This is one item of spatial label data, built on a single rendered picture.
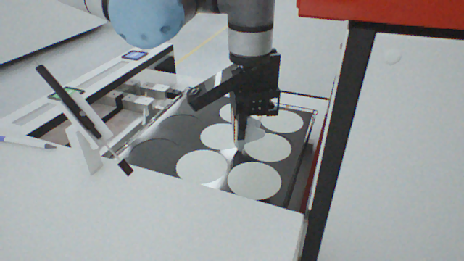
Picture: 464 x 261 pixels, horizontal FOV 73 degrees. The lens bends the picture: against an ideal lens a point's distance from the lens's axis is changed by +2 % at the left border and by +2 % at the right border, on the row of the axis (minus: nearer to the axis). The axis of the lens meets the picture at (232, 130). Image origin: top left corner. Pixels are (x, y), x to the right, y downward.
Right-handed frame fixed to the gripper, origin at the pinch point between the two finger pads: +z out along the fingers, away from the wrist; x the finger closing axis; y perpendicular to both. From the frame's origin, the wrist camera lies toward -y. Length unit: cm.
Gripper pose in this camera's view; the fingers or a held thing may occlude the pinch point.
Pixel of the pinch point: (236, 145)
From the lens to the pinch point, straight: 64.5
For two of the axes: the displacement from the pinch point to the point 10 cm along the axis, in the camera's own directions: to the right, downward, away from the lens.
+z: 0.0, 8.2, 5.7
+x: -1.8, -5.6, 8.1
